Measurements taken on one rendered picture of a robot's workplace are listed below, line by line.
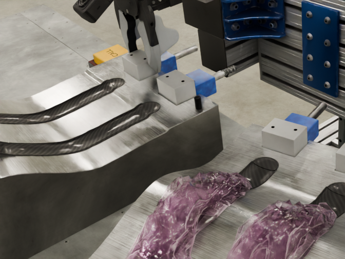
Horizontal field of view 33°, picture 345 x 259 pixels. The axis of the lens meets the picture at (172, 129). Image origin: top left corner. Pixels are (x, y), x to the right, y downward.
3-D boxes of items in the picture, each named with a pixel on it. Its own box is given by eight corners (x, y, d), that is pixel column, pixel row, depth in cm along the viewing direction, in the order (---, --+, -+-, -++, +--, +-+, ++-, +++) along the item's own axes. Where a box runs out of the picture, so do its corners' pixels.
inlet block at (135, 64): (189, 57, 104) (186, 29, 101) (206, 66, 101) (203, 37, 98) (127, 84, 99) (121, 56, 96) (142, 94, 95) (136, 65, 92)
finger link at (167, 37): (191, 62, 93) (174, 6, 90) (160, 76, 91) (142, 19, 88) (181, 61, 96) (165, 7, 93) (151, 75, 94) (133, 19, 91)
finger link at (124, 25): (159, 50, 101) (159, 5, 94) (130, 62, 99) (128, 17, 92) (150, 40, 103) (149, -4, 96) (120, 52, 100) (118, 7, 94)
